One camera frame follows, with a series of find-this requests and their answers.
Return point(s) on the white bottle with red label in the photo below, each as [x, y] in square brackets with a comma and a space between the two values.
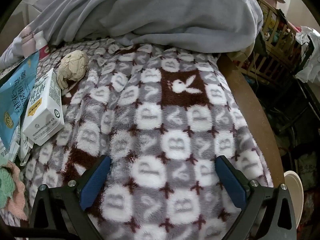
[39, 41]

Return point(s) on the green and pink knitted cloth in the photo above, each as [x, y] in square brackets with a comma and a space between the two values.
[8, 187]

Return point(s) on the white bucket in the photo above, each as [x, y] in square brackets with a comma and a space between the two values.
[293, 192]

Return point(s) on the grey quilt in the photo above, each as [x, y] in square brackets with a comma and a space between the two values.
[150, 10]

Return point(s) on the wooden rack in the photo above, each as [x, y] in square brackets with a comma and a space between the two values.
[268, 45]

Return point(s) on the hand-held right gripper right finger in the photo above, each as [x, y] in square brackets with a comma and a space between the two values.
[230, 185]

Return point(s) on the printed fleece blanket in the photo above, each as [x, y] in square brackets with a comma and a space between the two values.
[150, 135]

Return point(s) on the blue snack packet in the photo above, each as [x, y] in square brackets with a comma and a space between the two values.
[12, 92]

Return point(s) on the wooden bed frame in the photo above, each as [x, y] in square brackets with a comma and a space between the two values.
[255, 110]

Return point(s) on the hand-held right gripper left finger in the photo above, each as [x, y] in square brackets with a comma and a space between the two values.
[96, 182]

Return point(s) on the cream knitted ball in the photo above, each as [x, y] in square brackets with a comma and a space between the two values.
[73, 65]

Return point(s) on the white crumpled cloth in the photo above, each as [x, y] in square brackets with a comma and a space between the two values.
[310, 62]

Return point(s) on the white printed packet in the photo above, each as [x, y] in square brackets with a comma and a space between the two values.
[8, 151]

